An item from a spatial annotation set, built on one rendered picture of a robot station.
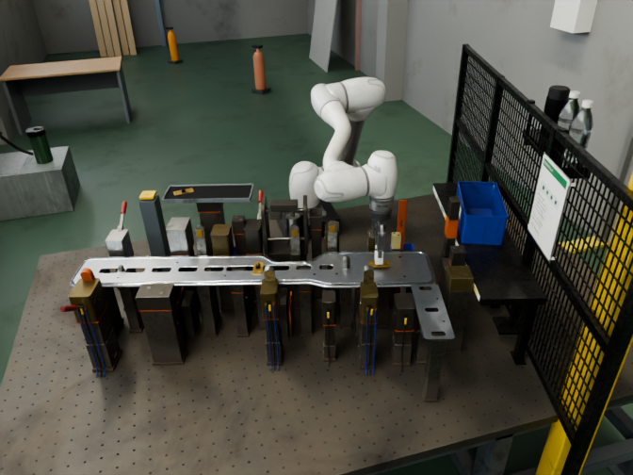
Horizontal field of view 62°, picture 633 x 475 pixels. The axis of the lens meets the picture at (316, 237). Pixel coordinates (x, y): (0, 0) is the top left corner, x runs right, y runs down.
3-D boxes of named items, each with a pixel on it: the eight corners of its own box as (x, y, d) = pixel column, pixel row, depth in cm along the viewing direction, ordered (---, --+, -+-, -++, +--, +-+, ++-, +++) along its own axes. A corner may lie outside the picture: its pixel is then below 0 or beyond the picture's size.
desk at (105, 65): (26, 119, 670) (9, 65, 635) (132, 107, 699) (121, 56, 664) (17, 136, 618) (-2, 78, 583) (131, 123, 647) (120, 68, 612)
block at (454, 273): (440, 353, 204) (450, 278, 185) (436, 339, 211) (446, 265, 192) (461, 353, 204) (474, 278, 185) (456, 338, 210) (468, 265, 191)
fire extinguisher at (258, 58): (251, 90, 757) (246, 43, 723) (269, 88, 762) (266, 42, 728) (252, 95, 734) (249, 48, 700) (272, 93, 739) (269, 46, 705)
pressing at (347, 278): (63, 292, 195) (62, 288, 194) (86, 258, 214) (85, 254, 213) (437, 286, 193) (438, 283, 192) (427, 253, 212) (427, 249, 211)
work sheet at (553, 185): (549, 264, 176) (570, 180, 160) (527, 229, 195) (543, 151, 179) (555, 264, 176) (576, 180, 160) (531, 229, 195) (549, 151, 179)
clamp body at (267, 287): (265, 371, 198) (257, 299, 180) (267, 350, 208) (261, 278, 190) (283, 371, 198) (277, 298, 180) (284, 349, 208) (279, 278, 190)
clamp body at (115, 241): (123, 311, 231) (104, 240, 211) (131, 294, 241) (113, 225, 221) (139, 311, 230) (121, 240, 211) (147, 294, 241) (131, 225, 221)
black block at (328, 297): (322, 368, 199) (321, 307, 184) (322, 350, 208) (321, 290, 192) (336, 368, 199) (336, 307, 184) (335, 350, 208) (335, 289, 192)
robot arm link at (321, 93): (318, 99, 209) (350, 92, 213) (303, 79, 222) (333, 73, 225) (319, 127, 219) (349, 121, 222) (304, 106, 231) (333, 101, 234)
